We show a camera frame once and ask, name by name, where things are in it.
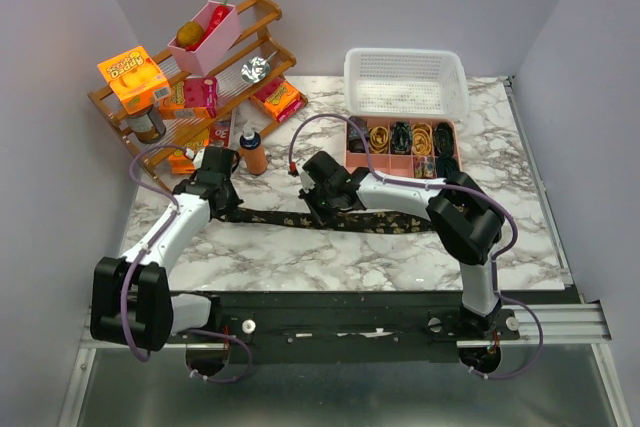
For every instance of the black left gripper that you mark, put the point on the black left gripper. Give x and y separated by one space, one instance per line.
232 203

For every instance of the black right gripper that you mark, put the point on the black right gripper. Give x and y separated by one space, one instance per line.
323 217

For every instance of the black gold floral tie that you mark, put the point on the black gold floral tie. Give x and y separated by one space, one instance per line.
383 222

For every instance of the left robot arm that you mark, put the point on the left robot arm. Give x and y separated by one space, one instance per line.
132 303

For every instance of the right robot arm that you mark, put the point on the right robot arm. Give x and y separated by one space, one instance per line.
467 221

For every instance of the brown blue rolled tie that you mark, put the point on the brown blue rolled tie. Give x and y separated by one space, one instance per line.
357 134

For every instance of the orange box bottom shelf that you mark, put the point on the orange box bottom shelf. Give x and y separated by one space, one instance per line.
182 165

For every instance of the orange pump bottle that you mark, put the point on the orange pump bottle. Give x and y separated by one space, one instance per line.
253 151

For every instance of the red small carton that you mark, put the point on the red small carton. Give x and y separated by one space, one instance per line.
221 130

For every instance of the yellow rolled tie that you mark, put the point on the yellow rolled tie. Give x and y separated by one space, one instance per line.
422 139
379 139

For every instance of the dark blue rolled tie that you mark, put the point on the dark blue rolled tie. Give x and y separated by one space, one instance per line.
401 138

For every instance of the pink divided organizer box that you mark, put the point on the pink divided organizer box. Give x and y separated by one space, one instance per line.
397 165

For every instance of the colourful patterned rolled tie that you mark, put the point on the colourful patterned rolled tie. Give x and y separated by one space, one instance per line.
424 167

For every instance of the dark glass jar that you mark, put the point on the dark glass jar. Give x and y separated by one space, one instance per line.
147 125

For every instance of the wooden tiered shelf rack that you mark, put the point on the wooden tiered shelf rack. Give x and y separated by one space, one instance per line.
255 40

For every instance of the orange pink box right shelf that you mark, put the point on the orange pink box right shelf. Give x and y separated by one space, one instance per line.
279 99

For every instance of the pink orange sponge box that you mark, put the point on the pink orange sponge box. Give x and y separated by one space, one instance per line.
192 98

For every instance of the dark teal rolled tie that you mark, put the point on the dark teal rolled tie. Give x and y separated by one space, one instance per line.
446 166

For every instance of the white perforated plastic basket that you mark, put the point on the white perforated plastic basket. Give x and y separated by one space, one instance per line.
414 83

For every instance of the black gold rolled tie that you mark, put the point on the black gold rolled tie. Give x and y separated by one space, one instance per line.
444 139

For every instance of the silver metal scoop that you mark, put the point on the silver metal scoop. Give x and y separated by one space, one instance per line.
256 69

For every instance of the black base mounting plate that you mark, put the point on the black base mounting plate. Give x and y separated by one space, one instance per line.
350 327

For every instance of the orange Scrub Daddy box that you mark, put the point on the orange Scrub Daddy box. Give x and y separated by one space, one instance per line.
135 79

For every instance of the pink rectangular bin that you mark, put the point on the pink rectangular bin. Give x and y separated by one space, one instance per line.
213 49

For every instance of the brown round fruit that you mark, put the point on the brown round fruit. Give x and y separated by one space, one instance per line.
189 35

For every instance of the red chili pepper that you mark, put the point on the red chili pepper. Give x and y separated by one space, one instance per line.
218 15

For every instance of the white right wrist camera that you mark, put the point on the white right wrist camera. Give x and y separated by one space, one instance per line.
308 184

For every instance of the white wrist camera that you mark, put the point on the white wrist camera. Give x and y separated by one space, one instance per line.
196 157
308 184

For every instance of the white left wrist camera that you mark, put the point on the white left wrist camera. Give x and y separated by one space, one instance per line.
196 157

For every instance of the aluminium rail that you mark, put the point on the aluminium rail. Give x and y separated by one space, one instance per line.
568 324

